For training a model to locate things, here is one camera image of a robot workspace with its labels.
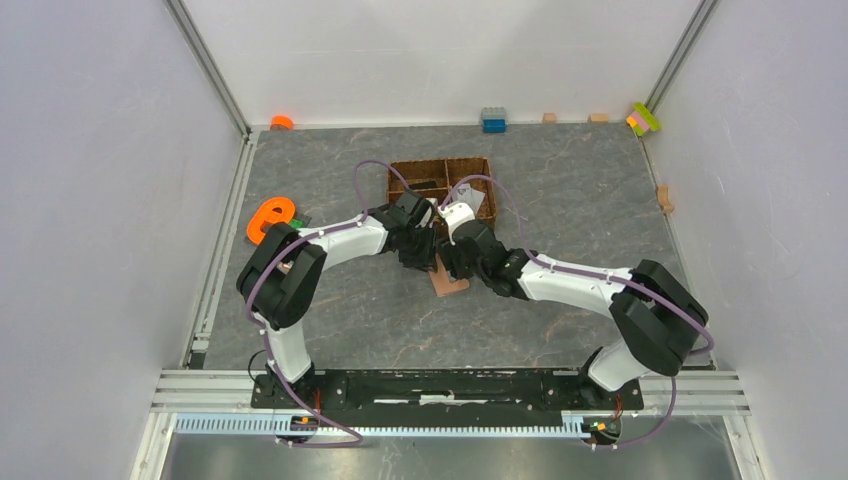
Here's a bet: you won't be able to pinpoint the blue grey toy bricks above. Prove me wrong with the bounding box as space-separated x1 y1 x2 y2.
480 107 508 134

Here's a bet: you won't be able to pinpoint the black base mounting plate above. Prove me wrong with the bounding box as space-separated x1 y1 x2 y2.
293 368 643 429

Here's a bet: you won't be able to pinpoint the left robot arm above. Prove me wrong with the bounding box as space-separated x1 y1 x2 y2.
236 189 438 408

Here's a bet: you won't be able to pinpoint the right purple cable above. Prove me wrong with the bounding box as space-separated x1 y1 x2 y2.
437 174 715 452

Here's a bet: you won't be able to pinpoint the curved tan wooden piece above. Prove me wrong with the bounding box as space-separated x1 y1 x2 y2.
656 185 675 214

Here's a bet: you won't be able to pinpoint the light blue cable duct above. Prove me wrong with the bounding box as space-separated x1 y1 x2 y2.
173 413 598 439

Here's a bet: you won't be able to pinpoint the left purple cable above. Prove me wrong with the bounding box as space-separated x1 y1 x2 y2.
243 159 412 450

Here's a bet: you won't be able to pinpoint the purple cable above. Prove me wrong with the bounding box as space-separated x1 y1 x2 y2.
437 174 715 452
243 159 412 450

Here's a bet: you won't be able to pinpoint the grey cards in basket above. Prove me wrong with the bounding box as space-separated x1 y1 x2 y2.
453 183 486 213

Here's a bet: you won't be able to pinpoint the black item in basket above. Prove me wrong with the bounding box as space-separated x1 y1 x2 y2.
407 180 440 191

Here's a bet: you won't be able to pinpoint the green pink toy bricks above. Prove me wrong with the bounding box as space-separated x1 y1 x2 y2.
626 102 662 137

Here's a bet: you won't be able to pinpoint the brown woven divided basket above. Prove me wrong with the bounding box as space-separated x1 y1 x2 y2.
391 157 498 228

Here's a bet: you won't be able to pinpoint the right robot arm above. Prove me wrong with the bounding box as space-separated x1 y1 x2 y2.
437 220 709 408

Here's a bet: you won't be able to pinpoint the orange round cap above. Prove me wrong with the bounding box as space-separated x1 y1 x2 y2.
269 115 294 131

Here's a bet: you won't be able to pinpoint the orange tape dispenser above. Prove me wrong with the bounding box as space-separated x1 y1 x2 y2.
246 197 296 245

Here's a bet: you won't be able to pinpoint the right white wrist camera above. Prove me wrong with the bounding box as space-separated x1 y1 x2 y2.
438 201 476 243

